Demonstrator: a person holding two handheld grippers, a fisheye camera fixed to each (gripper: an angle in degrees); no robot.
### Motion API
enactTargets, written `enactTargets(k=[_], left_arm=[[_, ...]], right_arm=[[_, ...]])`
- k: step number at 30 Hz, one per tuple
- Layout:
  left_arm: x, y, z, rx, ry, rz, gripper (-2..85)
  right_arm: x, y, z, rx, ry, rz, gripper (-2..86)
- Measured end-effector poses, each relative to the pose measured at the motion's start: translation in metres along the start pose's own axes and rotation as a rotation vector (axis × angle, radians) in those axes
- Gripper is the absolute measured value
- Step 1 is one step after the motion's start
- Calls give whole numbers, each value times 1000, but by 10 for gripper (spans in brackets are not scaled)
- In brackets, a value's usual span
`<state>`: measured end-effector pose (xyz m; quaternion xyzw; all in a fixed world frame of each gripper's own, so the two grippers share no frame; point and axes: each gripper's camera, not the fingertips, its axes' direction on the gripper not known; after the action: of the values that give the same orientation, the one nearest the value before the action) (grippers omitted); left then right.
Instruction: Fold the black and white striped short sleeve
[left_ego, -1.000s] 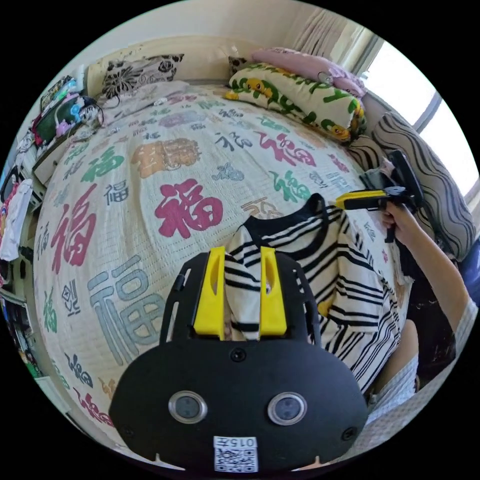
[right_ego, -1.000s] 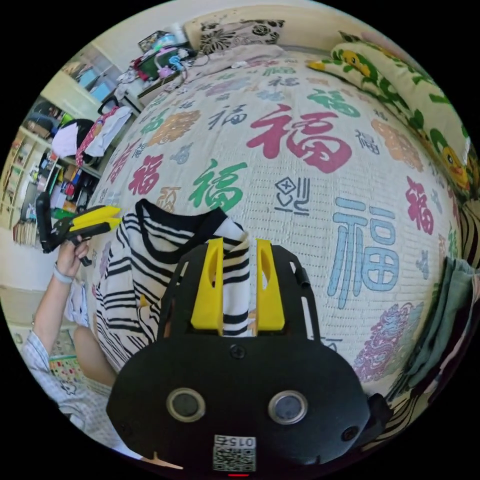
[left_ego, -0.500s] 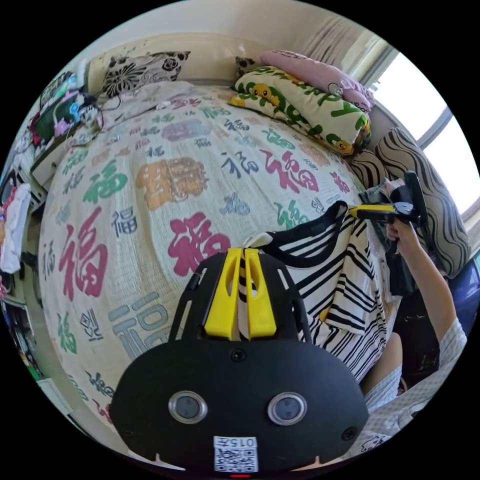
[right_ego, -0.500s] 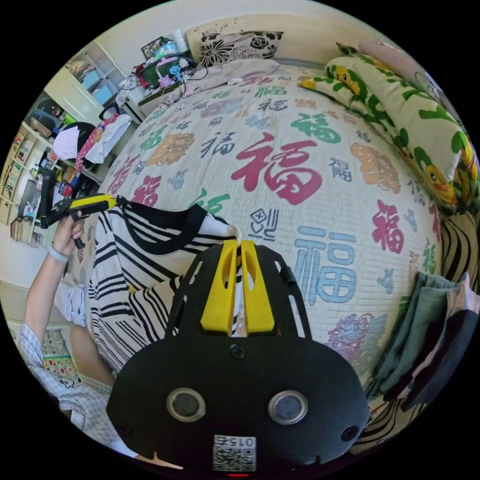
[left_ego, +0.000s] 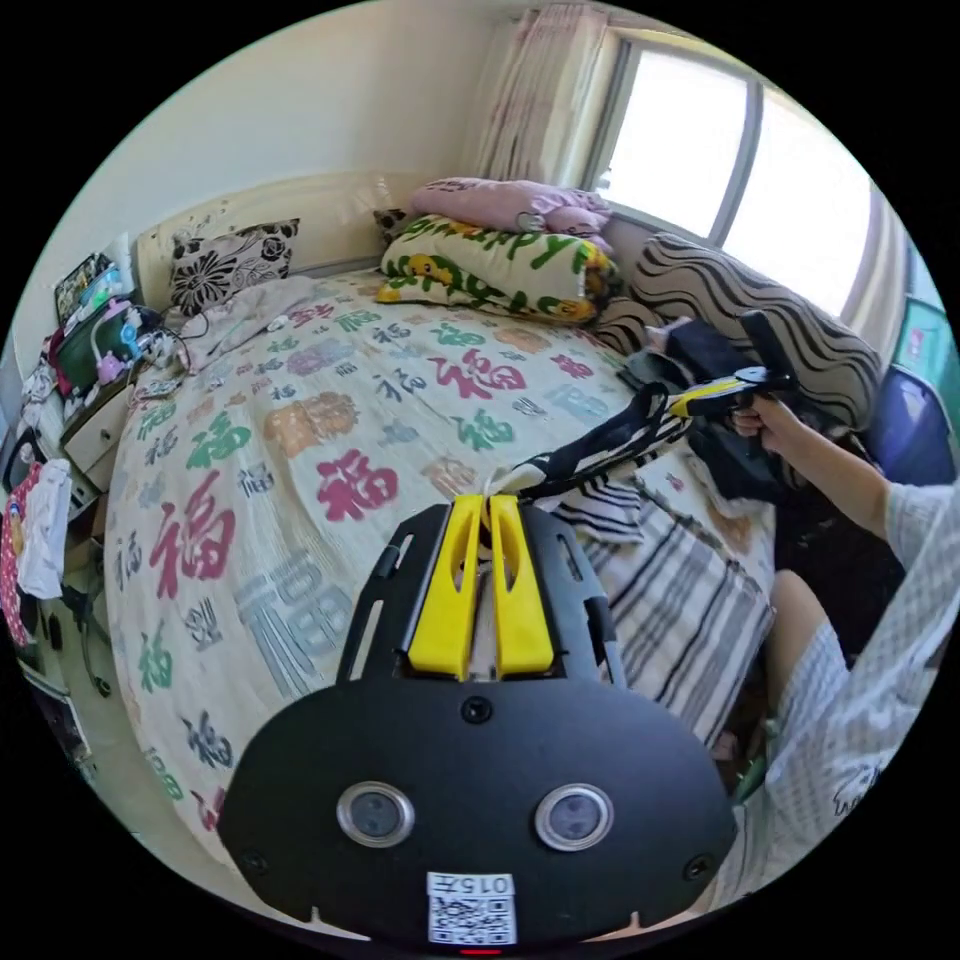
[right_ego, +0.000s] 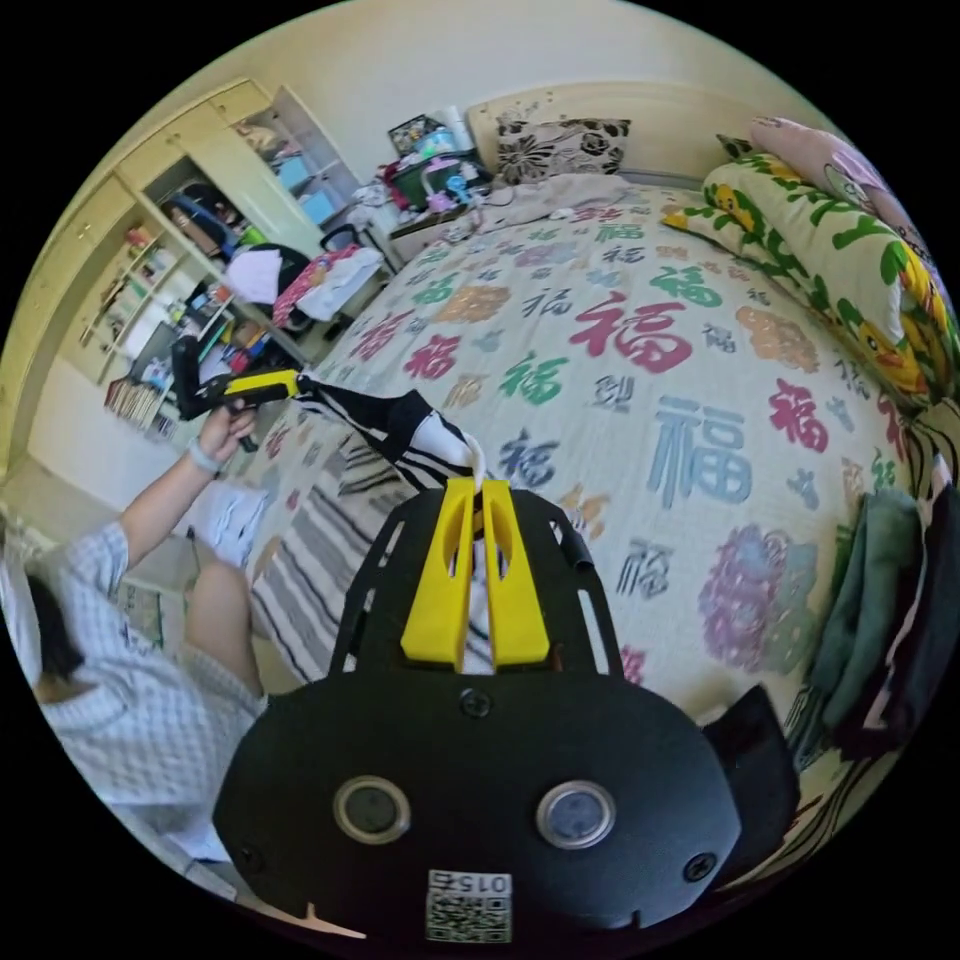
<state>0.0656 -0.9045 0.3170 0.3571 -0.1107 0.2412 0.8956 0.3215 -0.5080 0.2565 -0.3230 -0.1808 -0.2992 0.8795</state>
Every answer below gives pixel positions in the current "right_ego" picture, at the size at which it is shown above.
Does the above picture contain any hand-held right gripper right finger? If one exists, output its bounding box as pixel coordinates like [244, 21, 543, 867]
[482, 480, 550, 668]

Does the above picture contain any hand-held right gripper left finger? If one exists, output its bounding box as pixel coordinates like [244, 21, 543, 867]
[400, 479, 478, 670]

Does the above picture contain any black and white striped shirt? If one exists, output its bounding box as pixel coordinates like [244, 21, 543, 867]
[251, 374, 498, 685]

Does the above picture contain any person's left forearm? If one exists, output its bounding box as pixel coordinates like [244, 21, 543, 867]
[118, 442, 223, 575]

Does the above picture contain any person's left hand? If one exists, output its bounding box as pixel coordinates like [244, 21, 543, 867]
[196, 407, 261, 468]

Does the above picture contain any chair heaped with clothes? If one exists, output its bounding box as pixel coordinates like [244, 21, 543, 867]
[223, 223, 393, 340]

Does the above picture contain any cream cupboard with shelves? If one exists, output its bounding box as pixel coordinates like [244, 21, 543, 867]
[71, 78, 365, 448]

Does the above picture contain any cluttered bedside table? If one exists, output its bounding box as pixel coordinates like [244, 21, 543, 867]
[352, 104, 498, 265]

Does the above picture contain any bed with printed quilt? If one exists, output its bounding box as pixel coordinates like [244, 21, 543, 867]
[239, 80, 960, 890]

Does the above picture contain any person's body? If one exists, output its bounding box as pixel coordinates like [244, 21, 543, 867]
[0, 487, 273, 890]

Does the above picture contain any crumpled beige blanket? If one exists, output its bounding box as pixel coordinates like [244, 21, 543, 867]
[468, 174, 639, 230]

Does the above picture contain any pile of clothes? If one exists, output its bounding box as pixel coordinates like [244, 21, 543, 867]
[783, 401, 960, 763]

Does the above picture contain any black floral pillow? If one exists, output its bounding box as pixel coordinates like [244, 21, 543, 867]
[493, 116, 633, 187]

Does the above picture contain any rolled green yellow duck blanket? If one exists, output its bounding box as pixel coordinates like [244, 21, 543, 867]
[661, 152, 948, 410]

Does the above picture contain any pink printed pillow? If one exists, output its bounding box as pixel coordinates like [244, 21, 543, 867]
[749, 116, 943, 268]

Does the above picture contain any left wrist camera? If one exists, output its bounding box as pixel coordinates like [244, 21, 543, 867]
[171, 336, 202, 420]

